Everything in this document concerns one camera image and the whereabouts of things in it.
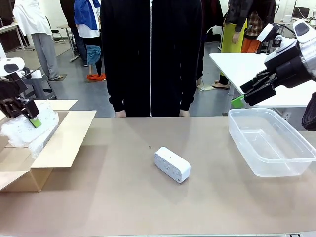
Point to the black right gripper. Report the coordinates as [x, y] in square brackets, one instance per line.
[287, 66]

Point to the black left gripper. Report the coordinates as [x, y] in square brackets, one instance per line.
[10, 87]

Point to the long bubble-wrapped clock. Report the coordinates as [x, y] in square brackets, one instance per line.
[17, 130]

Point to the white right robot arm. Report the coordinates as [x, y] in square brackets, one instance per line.
[307, 59]

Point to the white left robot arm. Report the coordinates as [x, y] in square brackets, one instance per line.
[17, 63]

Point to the white unwrapped clock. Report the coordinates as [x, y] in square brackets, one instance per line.
[170, 163]

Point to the person's left hand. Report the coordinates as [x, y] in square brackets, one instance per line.
[184, 113]

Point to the person's right hand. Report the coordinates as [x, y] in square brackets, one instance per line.
[121, 114]

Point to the gray stand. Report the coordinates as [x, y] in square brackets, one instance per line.
[39, 86]

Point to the white side table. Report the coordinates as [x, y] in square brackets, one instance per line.
[237, 66]

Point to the clear plastic container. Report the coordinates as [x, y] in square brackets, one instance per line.
[247, 138]

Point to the brown cardboard box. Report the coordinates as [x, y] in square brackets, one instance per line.
[66, 138]

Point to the person in yellow apron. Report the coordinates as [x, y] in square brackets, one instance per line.
[232, 37]

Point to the person in plaid orange clothes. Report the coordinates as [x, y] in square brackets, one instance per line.
[251, 27]

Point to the wooden background desk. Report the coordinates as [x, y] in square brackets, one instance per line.
[12, 32]

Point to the orange shoes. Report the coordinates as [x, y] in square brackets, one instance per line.
[96, 77]

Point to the black metal chair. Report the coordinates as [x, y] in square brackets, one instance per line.
[58, 34]

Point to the person in white shirt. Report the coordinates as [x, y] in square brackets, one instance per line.
[32, 19]

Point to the person in blue white top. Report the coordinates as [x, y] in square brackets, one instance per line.
[86, 22]

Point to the person in black jacket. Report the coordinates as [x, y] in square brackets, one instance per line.
[133, 61]

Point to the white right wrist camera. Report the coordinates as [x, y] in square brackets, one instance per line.
[265, 32]

